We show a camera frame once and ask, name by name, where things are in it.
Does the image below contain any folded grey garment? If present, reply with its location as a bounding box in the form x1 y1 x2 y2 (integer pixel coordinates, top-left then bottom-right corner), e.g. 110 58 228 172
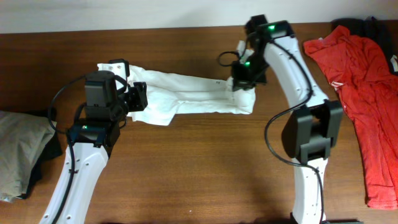
1 111 55 202

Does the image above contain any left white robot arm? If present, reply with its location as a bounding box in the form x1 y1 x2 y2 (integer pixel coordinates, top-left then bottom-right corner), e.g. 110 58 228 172
40 80 147 223

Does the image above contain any black garment top right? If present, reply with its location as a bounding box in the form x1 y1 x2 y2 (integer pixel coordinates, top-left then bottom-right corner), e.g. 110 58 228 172
331 16 397 76

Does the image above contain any white printed t-shirt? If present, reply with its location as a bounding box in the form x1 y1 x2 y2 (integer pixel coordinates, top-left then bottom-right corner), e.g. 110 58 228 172
96 63 257 127

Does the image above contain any folded black garment left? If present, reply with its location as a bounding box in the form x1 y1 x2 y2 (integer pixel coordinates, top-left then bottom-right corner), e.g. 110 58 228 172
16 108 63 200

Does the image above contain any red t-shirt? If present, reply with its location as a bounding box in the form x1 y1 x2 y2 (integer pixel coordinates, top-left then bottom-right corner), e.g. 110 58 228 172
303 26 397 210

